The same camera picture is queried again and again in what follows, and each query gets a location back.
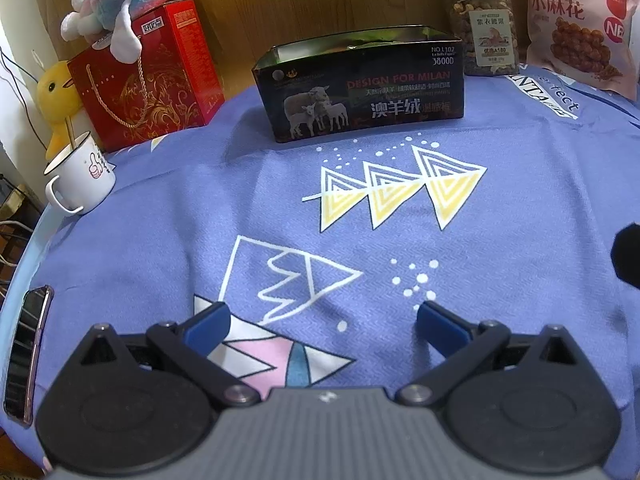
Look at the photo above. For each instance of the clear nut jar gold lid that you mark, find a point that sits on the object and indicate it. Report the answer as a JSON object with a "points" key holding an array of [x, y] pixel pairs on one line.
{"points": [[482, 25]]}

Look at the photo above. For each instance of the black box sheep print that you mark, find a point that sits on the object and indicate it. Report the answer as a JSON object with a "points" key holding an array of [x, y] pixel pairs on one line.
{"points": [[360, 105]]}

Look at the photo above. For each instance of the green snack packet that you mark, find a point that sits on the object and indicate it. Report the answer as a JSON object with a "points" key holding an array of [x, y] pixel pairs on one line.
{"points": [[385, 39]]}

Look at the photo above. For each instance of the blue printed blanket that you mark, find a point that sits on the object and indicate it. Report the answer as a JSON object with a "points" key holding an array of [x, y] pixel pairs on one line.
{"points": [[200, 220]]}

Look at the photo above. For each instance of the dark smartphone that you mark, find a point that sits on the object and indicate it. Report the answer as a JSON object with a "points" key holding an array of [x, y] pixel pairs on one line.
{"points": [[25, 355]]}

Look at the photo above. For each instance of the white enamel mug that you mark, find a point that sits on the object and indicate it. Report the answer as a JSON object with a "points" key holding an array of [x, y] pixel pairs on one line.
{"points": [[85, 180]]}

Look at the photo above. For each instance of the wooden stick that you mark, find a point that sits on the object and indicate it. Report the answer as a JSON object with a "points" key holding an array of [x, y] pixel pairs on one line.
{"points": [[70, 132]]}

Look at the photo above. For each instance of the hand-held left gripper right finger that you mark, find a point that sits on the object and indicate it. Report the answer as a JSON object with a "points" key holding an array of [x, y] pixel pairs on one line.
{"points": [[440, 322]]}

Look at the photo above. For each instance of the wooden headboard panel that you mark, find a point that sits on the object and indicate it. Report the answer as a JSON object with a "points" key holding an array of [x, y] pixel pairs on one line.
{"points": [[300, 0]]}

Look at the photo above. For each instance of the yellow plush duck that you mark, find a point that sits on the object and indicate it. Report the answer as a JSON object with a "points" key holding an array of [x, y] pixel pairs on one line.
{"points": [[57, 95]]}

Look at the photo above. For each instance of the red gift box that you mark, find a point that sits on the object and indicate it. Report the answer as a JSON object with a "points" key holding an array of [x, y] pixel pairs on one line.
{"points": [[165, 85]]}

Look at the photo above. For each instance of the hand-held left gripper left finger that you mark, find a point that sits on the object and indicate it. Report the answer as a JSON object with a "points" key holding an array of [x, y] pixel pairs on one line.
{"points": [[210, 322]]}

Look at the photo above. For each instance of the pink snack bag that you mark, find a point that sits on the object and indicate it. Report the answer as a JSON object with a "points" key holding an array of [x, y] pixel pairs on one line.
{"points": [[575, 25]]}

